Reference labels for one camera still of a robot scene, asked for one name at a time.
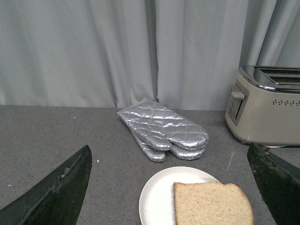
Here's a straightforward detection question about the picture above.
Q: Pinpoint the white round plate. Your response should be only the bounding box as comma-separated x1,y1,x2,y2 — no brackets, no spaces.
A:
139,166,218,225

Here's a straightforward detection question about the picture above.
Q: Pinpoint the slice of brown bread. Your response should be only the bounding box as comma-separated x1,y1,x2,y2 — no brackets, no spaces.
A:
173,182,255,225

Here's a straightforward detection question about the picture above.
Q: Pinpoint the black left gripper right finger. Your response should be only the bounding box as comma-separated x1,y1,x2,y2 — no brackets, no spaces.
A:
247,143,300,225

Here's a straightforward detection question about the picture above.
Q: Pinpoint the upper silver quilted oven mitt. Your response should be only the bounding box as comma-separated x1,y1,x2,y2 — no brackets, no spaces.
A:
117,99,209,151

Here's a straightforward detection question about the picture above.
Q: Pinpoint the silver quilted oven mitt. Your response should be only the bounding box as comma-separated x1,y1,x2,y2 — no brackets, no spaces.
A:
117,99,209,151
132,133,206,163

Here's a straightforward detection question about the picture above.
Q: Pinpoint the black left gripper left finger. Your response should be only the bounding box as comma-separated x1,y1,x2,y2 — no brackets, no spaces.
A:
0,145,92,225

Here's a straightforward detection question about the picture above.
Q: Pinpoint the beige two-slot toaster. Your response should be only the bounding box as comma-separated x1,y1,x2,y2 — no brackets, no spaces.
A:
225,65,300,146

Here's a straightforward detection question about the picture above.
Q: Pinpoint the lower silver quilted oven mitt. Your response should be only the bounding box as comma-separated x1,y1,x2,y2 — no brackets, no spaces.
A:
132,133,206,163

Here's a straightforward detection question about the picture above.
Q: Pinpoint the grey curtain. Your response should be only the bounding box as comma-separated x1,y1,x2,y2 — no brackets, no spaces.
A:
0,0,300,110

